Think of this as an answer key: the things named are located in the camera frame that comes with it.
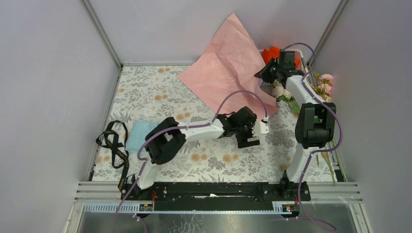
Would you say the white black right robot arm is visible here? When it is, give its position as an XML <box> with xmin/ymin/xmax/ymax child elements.
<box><xmin>255</xmin><ymin>50</ymin><xmax>336</xmax><ymax>200</ymax></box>

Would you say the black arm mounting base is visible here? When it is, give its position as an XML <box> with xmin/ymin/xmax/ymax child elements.
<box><xmin>126</xmin><ymin>182</ymin><xmax>311</xmax><ymax>211</ymax></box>

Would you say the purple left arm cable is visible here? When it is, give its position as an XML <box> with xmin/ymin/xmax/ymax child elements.
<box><xmin>111</xmin><ymin>90</ymin><xmax>269</xmax><ymax>233</ymax></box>

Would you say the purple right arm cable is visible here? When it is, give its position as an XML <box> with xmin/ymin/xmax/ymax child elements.
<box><xmin>283</xmin><ymin>42</ymin><xmax>344</xmax><ymax>232</ymax></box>

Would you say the black printed ribbon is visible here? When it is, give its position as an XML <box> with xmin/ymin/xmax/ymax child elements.
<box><xmin>95</xmin><ymin>120</ymin><xmax>130</xmax><ymax>194</ymax></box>

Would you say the light blue towel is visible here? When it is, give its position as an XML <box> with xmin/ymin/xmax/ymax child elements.
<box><xmin>125</xmin><ymin>120</ymin><xmax>159</xmax><ymax>152</ymax></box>

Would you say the orange cloth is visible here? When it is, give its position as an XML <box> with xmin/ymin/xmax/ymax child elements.
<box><xmin>261</xmin><ymin>46</ymin><xmax>301</xmax><ymax>70</ymax></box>

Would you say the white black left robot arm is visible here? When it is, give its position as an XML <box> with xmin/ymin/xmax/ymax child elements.
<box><xmin>132</xmin><ymin>106</ymin><xmax>269</xmax><ymax>200</ymax></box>

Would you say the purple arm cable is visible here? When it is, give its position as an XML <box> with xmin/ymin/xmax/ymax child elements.
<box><xmin>283</xmin><ymin>42</ymin><xmax>344</xmax><ymax>232</ymax></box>
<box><xmin>111</xmin><ymin>90</ymin><xmax>269</xmax><ymax>233</ymax></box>

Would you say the white perforated plastic basket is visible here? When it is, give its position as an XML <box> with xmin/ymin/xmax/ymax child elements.
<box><xmin>258</xmin><ymin>49</ymin><xmax>306</xmax><ymax>94</ymax></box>

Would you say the floral patterned table mat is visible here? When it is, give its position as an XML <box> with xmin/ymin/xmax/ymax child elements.
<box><xmin>92</xmin><ymin>65</ymin><xmax>337</xmax><ymax>183</ymax></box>

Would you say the white fake flower stem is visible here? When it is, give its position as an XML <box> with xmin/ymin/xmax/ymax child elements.
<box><xmin>271</xmin><ymin>83</ymin><xmax>300</xmax><ymax>117</ymax></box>

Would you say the pink fake flower stem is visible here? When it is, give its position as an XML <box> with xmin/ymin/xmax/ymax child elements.
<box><xmin>310</xmin><ymin>73</ymin><xmax>334</xmax><ymax>102</ymax></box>

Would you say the pink purple wrapping paper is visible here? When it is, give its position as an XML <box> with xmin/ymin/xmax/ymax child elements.
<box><xmin>178</xmin><ymin>14</ymin><xmax>279</xmax><ymax>119</ymax></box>

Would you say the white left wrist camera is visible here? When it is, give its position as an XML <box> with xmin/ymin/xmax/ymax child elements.
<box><xmin>252</xmin><ymin>120</ymin><xmax>269</xmax><ymax>136</ymax></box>

